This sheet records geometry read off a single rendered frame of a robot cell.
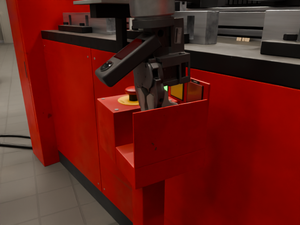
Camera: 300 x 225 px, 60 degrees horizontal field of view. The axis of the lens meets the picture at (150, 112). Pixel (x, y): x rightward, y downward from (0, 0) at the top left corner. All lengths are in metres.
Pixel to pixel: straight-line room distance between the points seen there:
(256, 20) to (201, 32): 0.26
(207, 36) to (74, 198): 1.14
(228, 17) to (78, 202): 1.18
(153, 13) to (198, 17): 0.42
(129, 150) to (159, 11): 0.27
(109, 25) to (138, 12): 0.83
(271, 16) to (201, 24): 0.21
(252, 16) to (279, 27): 0.34
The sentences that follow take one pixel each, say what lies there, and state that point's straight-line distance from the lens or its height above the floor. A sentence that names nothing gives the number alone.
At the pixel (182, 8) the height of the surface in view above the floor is 0.98.
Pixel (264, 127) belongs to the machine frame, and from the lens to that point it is 0.61.
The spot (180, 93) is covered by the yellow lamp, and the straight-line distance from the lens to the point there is 0.57.
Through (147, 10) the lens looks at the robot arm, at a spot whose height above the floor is 0.97.
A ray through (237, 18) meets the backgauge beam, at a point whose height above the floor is 0.95.
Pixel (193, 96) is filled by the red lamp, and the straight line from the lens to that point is 0.53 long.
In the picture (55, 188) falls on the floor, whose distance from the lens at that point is 1.69.
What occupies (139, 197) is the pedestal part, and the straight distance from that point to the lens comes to 0.63.
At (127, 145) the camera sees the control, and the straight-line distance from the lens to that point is 0.55.
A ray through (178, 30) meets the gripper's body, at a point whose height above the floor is 0.93.
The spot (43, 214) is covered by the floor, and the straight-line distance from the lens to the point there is 1.54.
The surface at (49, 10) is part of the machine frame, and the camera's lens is 1.71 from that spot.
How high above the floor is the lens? 0.96
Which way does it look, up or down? 21 degrees down
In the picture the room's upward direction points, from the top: straight up
